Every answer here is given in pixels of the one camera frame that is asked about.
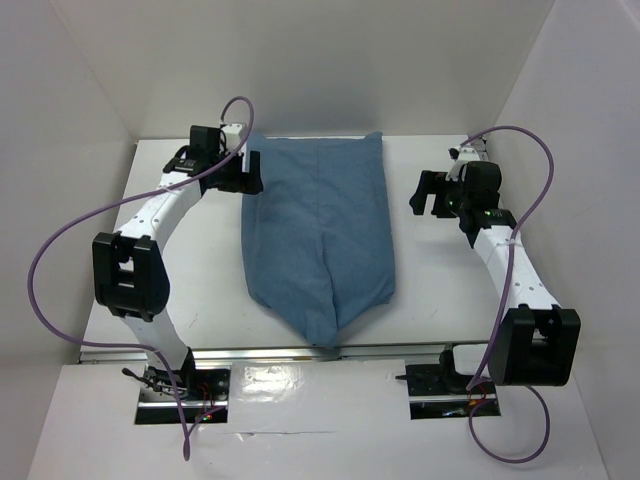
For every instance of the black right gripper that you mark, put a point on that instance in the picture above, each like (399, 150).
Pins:
(434, 182)

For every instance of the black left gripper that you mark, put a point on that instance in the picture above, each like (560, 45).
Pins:
(248, 182)

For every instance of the blue fabric pillowcase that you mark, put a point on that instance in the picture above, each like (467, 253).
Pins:
(317, 243)

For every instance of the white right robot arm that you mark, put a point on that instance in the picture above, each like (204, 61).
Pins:
(534, 339)

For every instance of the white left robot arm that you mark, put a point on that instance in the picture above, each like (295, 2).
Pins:
(130, 278)

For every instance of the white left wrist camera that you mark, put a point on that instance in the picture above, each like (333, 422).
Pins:
(231, 135)

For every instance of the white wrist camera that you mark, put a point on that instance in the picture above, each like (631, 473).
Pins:
(460, 156)
(231, 135)

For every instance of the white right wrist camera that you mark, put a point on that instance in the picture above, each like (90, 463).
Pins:
(460, 156)

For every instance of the aluminium table edge rail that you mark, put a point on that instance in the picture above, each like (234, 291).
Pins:
(356, 352)

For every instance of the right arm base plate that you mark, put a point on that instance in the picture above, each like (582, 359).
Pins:
(437, 391)

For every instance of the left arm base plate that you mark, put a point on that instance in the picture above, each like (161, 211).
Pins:
(205, 402)

